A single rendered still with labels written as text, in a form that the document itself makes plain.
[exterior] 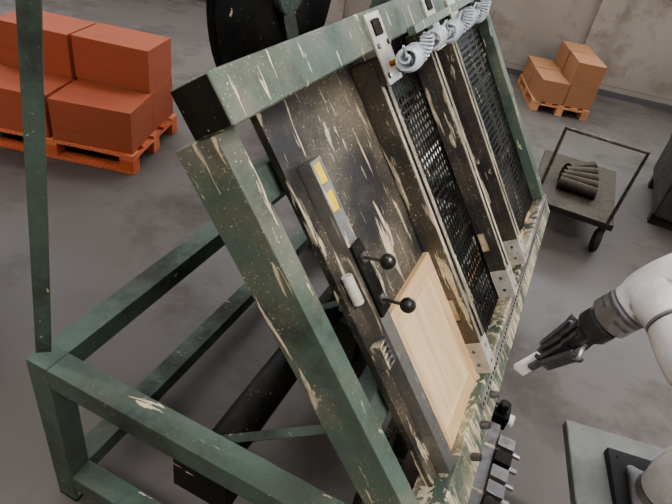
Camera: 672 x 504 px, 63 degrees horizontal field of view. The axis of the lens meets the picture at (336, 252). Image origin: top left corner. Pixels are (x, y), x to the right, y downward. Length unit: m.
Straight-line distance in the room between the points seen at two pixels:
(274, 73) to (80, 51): 3.81
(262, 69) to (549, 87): 6.52
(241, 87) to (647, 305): 0.83
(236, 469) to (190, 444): 0.16
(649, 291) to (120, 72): 4.19
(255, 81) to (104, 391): 1.16
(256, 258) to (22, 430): 1.95
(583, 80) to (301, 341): 6.68
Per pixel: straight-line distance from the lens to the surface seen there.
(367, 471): 1.36
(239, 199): 1.04
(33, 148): 1.43
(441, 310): 1.75
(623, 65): 9.00
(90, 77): 4.90
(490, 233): 2.18
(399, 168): 1.63
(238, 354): 3.02
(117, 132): 4.44
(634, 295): 1.16
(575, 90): 7.56
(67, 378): 1.94
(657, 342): 1.12
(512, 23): 8.68
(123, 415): 1.83
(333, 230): 1.28
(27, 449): 2.80
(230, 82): 1.01
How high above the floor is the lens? 2.24
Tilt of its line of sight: 36 degrees down
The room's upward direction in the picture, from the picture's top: 11 degrees clockwise
